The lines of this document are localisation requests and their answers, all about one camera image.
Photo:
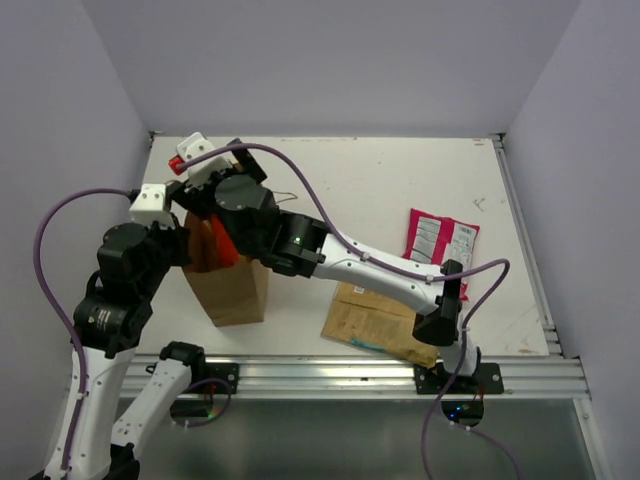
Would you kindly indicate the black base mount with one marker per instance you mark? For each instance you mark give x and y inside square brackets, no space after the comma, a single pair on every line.
[486,380]
[227,375]

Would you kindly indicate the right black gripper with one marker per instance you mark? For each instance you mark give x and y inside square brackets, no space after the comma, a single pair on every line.
[193,197]

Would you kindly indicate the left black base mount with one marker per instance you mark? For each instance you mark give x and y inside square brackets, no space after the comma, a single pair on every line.
[227,375]

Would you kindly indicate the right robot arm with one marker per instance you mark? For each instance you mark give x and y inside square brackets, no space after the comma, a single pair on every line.
[293,244]

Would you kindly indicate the aluminium rail frame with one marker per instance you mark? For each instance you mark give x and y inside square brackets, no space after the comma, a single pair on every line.
[290,377]

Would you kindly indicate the red snack bag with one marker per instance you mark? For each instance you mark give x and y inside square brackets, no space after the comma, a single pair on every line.
[227,254]

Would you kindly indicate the brown paper bag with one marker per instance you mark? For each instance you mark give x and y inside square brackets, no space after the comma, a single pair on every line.
[230,296]

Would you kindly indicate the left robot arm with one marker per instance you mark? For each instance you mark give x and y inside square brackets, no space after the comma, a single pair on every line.
[95,441]

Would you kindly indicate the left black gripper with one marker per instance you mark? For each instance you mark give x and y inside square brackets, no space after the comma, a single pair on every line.
[180,238]

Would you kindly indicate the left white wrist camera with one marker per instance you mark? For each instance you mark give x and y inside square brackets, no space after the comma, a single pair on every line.
[151,206]

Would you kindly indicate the pink snack bag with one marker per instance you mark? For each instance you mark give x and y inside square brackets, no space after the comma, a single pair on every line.
[435,239]

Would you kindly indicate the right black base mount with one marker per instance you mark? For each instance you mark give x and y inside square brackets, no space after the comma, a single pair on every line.
[486,380]

